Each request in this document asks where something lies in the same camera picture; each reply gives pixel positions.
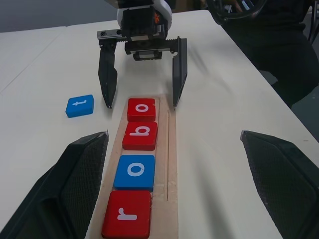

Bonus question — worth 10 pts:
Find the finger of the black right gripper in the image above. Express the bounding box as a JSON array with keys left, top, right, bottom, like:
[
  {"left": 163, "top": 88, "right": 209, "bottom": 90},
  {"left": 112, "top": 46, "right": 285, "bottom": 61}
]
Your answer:
[
  {"left": 98, "top": 39, "right": 119, "bottom": 110},
  {"left": 171, "top": 36, "right": 188, "bottom": 108}
]

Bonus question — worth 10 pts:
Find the red letter b tile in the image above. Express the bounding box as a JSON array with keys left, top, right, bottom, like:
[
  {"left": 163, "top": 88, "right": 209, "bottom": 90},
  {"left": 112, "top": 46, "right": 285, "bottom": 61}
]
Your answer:
[{"left": 122, "top": 121, "right": 159, "bottom": 151}]

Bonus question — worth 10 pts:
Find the wooden letter tray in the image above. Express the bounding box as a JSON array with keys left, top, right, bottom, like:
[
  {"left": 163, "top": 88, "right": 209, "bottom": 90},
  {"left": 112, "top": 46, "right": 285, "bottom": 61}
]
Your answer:
[{"left": 86, "top": 94, "right": 180, "bottom": 239}]

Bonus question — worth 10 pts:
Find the blue letter o tile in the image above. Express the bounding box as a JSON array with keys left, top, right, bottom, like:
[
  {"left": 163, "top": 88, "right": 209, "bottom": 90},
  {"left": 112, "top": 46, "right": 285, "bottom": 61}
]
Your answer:
[{"left": 113, "top": 154, "right": 156, "bottom": 192}]

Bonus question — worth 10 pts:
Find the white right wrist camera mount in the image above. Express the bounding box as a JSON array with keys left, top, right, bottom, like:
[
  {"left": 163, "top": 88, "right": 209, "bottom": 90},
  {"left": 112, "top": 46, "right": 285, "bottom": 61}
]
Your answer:
[{"left": 104, "top": 0, "right": 173, "bottom": 34}]

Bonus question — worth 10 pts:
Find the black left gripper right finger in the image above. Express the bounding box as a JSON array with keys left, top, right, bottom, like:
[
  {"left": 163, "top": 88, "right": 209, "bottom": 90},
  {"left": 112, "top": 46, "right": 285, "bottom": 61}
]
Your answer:
[{"left": 240, "top": 129, "right": 319, "bottom": 239}]

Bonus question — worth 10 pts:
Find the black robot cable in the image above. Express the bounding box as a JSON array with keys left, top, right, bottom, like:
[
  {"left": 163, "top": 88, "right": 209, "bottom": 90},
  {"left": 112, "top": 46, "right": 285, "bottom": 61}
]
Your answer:
[{"left": 205, "top": 0, "right": 265, "bottom": 25}]

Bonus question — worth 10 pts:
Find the red letter r tile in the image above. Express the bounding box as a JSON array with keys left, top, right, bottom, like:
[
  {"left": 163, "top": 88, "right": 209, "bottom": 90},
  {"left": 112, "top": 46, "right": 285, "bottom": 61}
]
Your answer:
[{"left": 101, "top": 190, "right": 153, "bottom": 239}]

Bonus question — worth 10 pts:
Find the blue letter t tile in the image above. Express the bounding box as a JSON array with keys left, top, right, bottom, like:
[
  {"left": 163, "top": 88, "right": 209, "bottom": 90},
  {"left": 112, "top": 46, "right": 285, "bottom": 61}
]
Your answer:
[{"left": 65, "top": 94, "right": 95, "bottom": 119}]

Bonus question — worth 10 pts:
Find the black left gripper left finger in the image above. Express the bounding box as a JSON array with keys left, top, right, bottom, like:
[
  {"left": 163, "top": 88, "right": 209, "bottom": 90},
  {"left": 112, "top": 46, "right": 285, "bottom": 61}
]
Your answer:
[{"left": 0, "top": 131, "right": 110, "bottom": 239}]

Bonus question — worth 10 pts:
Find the red letter o tile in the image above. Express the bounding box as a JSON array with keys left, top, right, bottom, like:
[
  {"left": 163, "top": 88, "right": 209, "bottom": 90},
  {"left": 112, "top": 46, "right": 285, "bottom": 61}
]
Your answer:
[{"left": 127, "top": 98, "right": 157, "bottom": 123}]

